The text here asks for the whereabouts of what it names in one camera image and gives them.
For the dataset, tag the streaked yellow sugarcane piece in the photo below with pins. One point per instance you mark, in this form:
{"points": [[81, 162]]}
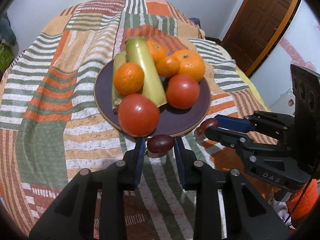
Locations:
{"points": [[118, 60]]}

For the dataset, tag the blue-grey bag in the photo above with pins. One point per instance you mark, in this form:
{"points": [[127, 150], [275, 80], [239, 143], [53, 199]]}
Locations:
{"points": [[195, 27]]}

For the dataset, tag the red tomato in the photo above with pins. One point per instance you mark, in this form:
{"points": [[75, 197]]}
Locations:
{"points": [[183, 91], [138, 115]]}

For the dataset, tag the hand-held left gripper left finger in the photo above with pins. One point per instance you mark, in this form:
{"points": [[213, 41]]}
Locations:
{"points": [[141, 152]]}

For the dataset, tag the yellow bed sheet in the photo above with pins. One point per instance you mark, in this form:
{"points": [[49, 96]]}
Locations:
{"points": [[252, 90]]}

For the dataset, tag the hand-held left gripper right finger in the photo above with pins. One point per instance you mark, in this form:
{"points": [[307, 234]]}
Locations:
{"points": [[178, 152]]}

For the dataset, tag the white wardrobe door with hearts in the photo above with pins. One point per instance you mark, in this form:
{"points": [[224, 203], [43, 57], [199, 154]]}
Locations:
{"points": [[280, 80]]}

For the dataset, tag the smooth yellow-green sugarcane piece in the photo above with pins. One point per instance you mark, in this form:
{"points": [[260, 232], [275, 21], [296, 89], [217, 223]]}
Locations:
{"points": [[146, 72]]}

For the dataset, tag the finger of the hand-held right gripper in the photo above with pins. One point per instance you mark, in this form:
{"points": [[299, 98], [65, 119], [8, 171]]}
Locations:
{"points": [[225, 136], [232, 123]]}

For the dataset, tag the dark red jujube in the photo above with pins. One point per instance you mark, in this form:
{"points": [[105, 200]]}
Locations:
{"points": [[160, 143], [207, 125]]}

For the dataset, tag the round orange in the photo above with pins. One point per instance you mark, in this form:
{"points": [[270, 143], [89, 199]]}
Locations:
{"points": [[128, 78]]}

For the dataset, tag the purple plate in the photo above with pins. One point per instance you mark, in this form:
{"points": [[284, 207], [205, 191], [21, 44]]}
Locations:
{"points": [[182, 120]]}

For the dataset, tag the brown wooden door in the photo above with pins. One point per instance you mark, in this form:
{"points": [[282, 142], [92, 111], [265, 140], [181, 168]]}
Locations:
{"points": [[260, 17]]}

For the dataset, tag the small mandarin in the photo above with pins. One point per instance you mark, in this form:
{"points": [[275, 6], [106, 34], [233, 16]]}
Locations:
{"points": [[168, 65], [156, 50]]}

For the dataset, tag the orange cloth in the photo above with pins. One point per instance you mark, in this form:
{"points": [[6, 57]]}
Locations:
{"points": [[303, 200]]}

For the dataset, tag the striped patchwork blanket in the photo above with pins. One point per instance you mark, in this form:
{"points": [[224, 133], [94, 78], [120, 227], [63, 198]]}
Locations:
{"points": [[50, 80]]}

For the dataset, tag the large mandarin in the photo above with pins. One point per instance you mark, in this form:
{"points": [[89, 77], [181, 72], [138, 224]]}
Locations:
{"points": [[191, 66]]}

